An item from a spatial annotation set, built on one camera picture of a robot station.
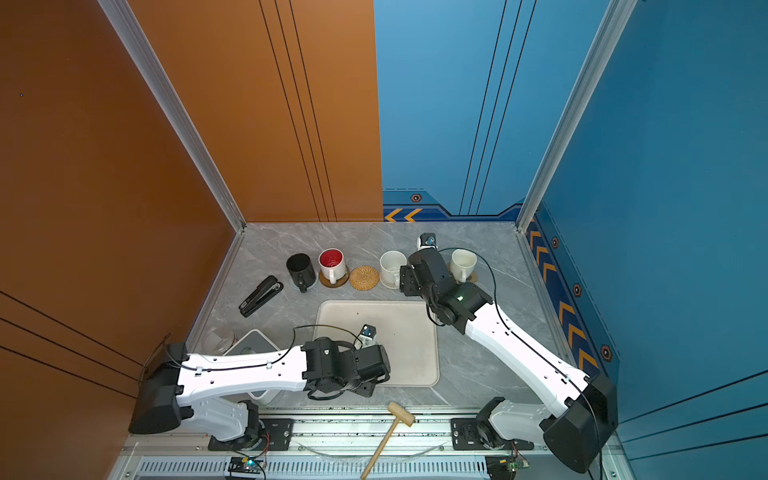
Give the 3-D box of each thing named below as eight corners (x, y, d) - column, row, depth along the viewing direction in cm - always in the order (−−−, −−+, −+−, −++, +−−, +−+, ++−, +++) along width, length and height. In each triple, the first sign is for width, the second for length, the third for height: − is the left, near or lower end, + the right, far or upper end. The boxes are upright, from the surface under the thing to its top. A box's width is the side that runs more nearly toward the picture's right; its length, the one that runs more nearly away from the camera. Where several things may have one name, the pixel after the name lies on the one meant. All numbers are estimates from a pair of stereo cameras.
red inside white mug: (320, 289, 103) (315, 274, 96) (325, 262, 110) (320, 247, 103) (343, 289, 103) (339, 274, 96) (346, 262, 110) (343, 247, 103)
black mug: (289, 296, 101) (280, 280, 93) (296, 269, 108) (288, 252, 101) (311, 296, 101) (305, 280, 93) (317, 269, 108) (311, 252, 101)
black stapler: (240, 313, 98) (234, 306, 94) (276, 281, 105) (271, 274, 102) (248, 320, 96) (242, 313, 92) (284, 287, 104) (280, 280, 100)
